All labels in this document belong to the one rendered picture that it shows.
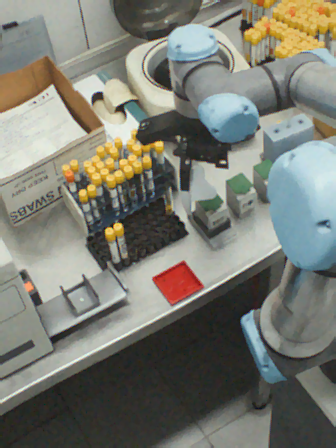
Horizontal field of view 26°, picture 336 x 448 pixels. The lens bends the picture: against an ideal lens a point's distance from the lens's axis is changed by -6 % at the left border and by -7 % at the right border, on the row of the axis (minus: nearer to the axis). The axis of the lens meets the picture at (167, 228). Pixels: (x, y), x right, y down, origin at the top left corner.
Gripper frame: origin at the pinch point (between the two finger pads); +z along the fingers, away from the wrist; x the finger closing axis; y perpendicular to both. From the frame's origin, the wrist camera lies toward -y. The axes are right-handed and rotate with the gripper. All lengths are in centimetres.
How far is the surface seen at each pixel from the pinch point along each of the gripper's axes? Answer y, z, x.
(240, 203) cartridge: 8.0, 8.0, 2.4
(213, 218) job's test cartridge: 3.9, 6.3, -2.9
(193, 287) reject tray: 2.2, 12.1, -14.2
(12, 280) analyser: -20.3, -13.1, -32.8
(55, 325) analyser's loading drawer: -19.2, 8.1, -28.7
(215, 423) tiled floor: 3, 100, -9
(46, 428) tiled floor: -46, 100, -20
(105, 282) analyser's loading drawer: -12.5, 8.2, -18.0
